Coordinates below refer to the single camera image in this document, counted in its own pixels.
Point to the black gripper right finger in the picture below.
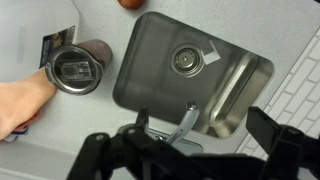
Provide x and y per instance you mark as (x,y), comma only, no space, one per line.
(263,128)

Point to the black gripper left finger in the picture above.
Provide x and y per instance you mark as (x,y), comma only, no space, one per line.
(142,120)

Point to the red tumbler with steel lid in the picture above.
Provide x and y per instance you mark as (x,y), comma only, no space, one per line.
(75,70)

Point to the white brick tile mat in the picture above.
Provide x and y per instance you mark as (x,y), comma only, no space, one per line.
(300,100)

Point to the white sticker in sink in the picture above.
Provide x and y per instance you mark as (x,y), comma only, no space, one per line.
(211,55)

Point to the red-orange cloth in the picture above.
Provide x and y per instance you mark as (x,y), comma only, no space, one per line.
(28,122)

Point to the red apple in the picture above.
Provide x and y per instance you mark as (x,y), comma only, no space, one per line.
(130,3)

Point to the stainless steel sink basin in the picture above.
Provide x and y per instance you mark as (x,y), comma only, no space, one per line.
(153,73)

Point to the peach cloth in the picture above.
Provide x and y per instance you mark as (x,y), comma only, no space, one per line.
(20,100)

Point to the translucent plastic gallon jug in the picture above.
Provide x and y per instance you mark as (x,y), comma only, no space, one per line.
(20,33)

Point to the round steel sink drain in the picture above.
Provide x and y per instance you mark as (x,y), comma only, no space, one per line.
(186,60)

